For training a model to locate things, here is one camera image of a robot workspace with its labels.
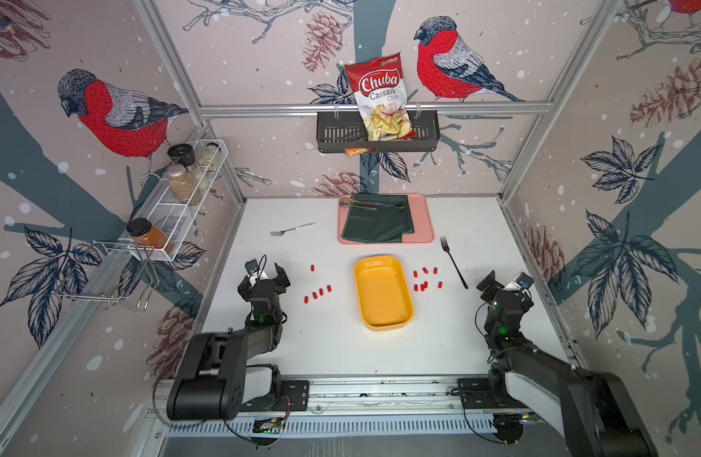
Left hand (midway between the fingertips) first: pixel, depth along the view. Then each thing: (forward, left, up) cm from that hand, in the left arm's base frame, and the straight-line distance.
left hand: (267, 264), depth 88 cm
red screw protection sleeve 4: (-3, -19, -10) cm, 22 cm away
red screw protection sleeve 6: (-3, -49, -11) cm, 50 cm away
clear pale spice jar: (+24, +17, +24) cm, 38 cm away
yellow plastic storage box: (-6, -38, -9) cm, 39 cm away
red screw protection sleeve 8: (-2, -52, -11) cm, 53 cm away
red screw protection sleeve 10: (+3, -56, -10) cm, 57 cm away
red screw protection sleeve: (-7, -12, -10) cm, 17 cm away
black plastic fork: (+13, -62, -10) cm, 64 cm away
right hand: (-4, -74, -1) cm, 75 cm away
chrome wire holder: (-17, +22, +25) cm, 38 cm away
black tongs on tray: (+34, -33, -10) cm, 49 cm away
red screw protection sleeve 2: (-6, -15, -10) cm, 19 cm away
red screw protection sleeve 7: (-3, -51, -11) cm, 52 cm away
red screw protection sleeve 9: (-2, -57, -11) cm, 58 cm away
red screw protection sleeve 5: (+3, -53, -10) cm, 54 cm away
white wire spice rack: (+3, +21, +20) cm, 29 cm away
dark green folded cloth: (+25, -40, -11) cm, 48 cm away
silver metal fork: (+21, +1, -11) cm, 24 cm away
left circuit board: (-41, -6, -10) cm, 43 cm away
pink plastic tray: (+34, -55, -12) cm, 66 cm away
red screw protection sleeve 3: (-5, -17, -10) cm, 20 cm away
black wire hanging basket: (+39, -23, +23) cm, 51 cm away
